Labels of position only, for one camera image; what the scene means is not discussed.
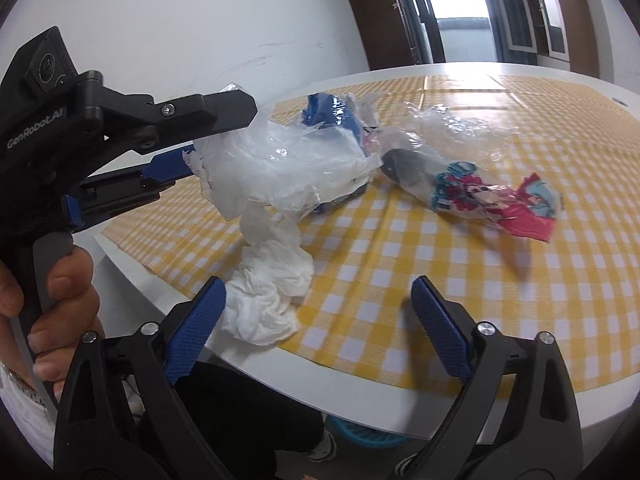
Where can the white framed glass cabinet door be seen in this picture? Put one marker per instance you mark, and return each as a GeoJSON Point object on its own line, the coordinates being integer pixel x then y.
{"type": "Point", "coordinates": [512, 10]}

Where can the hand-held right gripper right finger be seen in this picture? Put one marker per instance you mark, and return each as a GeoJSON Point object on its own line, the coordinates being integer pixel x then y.
{"type": "Point", "coordinates": [442, 327]}

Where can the brown cabinet with glass doors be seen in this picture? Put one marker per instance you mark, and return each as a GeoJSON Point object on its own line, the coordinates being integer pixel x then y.
{"type": "Point", "coordinates": [575, 10]}

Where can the translucent white plastic bag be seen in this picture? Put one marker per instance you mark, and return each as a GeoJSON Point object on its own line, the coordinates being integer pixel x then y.
{"type": "Point", "coordinates": [280, 170]}

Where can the silver wristwatch band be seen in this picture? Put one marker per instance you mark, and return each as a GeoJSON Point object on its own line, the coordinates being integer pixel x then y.
{"type": "Point", "coordinates": [22, 385]}

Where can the white sneaker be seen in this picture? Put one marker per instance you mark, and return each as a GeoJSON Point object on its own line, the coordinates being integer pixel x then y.
{"type": "Point", "coordinates": [407, 465]}
{"type": "Point", "coordinates": [322, 447]}

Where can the white tissue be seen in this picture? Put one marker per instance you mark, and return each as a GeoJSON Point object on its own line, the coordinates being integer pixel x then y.
{"type": "Point", "coordinates": [265, 300]}

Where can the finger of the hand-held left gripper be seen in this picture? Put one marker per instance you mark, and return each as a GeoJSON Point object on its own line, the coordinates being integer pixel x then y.
{"type": "Point", "coordinates": [167, 166]}
{"type": "Point", "coordinates": [210, 112]}

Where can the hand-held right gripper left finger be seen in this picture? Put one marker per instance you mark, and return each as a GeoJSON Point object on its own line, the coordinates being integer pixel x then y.
{"type": "Point", "coordinates": [195, 325]}

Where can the person's left leg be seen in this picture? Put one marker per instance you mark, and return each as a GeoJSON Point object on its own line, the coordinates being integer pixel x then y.
{"type": "Point", "coordinates": [240, 420]}

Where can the person's left forearm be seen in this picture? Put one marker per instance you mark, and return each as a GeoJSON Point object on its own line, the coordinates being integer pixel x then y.
{"type": "Point", "coordinates": [25, 430]}

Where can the yellow checked tablecloth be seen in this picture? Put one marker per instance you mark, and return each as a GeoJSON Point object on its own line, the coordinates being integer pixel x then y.
{"type": "Point", "coordinates": [400, 285]}

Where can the blue plastic mesh wastebasket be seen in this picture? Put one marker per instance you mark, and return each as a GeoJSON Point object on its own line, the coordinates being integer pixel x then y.
{"type": "Point", "coordinates": [365, 437]}

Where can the pink cartoon snack wrapper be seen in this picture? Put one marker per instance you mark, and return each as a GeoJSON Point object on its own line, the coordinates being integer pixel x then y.
{"type": "Point", "coordinates": [500, 200]}

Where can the blue plastic wrapper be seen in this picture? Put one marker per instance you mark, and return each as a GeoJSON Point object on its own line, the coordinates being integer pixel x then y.
{"type": "Point", "coordinates": [320, 107]}

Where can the clear crinkled plastic wrap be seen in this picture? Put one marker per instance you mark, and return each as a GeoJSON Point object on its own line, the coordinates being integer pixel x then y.
{"type": "Point", "coordinates": [450, 125]}

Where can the brown wooden wardrobe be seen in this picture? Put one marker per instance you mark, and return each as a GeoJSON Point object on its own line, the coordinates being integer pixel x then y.
{"type": "Point", "coordinates": [370, 20]}

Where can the person's left hand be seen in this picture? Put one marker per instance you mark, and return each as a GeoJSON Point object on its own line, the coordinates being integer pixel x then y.
{"type": "Point", "coordinates": [70, 300]}

